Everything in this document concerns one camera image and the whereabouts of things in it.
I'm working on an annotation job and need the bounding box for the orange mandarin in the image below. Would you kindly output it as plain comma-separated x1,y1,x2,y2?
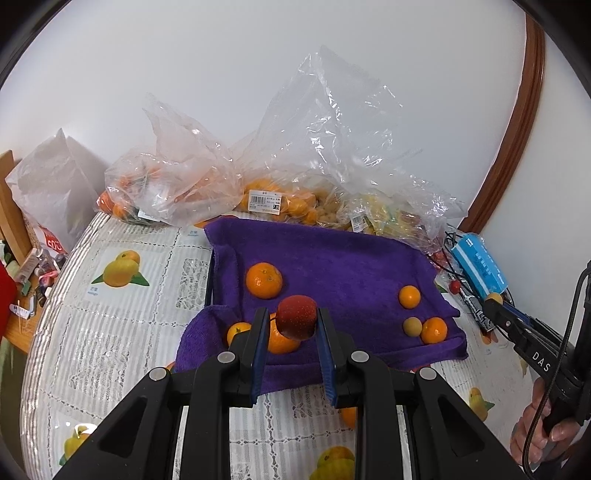
420,317,449,345
267,318,302,355

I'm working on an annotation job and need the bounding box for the wooden furniture frame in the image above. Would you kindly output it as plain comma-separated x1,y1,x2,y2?
0,149,37,266

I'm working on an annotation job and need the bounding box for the clear bag of yellow fruit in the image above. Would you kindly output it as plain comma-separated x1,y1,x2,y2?
259,44,468,250

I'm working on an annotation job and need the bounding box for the clear bag of mandarins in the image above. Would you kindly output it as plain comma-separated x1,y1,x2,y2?
98,92,243,228

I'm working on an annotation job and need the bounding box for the clear bag of kumquats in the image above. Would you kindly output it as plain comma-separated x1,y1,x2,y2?
228,134,352,228

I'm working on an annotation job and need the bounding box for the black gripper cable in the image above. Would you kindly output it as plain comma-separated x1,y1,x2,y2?
522,261,591,476

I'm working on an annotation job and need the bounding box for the fruit print tablecloth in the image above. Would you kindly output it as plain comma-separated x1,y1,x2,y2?
18,210,546,480

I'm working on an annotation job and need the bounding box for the black tray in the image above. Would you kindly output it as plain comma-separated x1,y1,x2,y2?
203,248,221,311

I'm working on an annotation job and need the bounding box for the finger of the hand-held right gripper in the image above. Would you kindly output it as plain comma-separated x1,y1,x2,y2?
501,302,557,334
482,300,532,352

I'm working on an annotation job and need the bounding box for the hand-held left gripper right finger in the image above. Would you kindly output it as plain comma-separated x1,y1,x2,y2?
316,308,520,480

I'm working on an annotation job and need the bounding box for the small orange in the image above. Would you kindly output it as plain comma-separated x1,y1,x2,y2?
226,322,253,347

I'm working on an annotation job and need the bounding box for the purple towel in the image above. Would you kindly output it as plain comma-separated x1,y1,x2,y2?
174,217,468,398

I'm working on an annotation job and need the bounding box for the red cloth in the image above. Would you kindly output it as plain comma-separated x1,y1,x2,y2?
0,263,20,343

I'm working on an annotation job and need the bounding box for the dark red fruit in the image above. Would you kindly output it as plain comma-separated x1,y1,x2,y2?
276,295,319,341

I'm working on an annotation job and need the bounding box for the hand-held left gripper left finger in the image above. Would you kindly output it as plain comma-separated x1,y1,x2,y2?
53,308,271,480

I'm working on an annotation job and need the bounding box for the wooden door frame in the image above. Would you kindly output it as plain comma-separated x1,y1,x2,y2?
457,18,546,237

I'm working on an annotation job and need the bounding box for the tangled black cable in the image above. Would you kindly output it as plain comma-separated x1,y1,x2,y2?
434,230,468,289

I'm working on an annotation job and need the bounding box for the white plastic bag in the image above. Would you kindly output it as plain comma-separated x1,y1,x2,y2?
4,128,112,254

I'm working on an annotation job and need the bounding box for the clear bag of red fruit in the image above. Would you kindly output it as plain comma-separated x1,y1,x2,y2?
427,231,462,268

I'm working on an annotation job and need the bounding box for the blue box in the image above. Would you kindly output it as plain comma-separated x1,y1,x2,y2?
450,233,509,302

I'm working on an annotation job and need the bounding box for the large mandarin with stem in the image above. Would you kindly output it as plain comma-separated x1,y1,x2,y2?
245,261,284,299

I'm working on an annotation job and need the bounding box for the grey patterned pouch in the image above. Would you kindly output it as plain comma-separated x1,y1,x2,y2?
462,290,496,334

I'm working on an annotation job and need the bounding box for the person's right hand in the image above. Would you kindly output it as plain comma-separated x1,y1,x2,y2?
509,378,583,468

